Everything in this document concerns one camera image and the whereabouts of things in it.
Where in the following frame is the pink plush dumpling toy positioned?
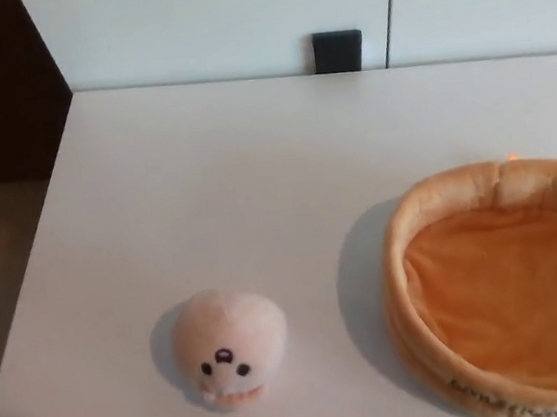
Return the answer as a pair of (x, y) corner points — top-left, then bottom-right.
(164, 280), (299, 417)

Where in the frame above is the black locker door handle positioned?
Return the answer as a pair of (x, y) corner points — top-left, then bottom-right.
(310, 27), (367, 76)

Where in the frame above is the orange round plush plate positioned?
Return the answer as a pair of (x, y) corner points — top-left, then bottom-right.
(368, 150), (557, 417)

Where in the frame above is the white locker door printed 2D03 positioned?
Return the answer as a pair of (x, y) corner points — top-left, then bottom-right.
(16, 0), (405, 108)

